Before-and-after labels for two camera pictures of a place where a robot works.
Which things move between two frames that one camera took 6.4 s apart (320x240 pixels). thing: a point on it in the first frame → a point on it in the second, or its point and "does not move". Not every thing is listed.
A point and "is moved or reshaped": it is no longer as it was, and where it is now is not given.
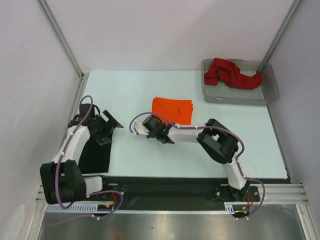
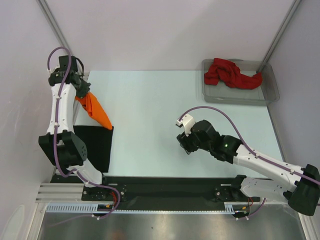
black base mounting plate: (143, 190) does not move
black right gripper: (149, 126) → (186, 143)
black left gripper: (102, 138) → (85, 89)
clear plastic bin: (266, 93) does not move
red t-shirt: (229, 73) does not move
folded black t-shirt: (94, 158) does not move
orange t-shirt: (178, 111) is moved or reshaped
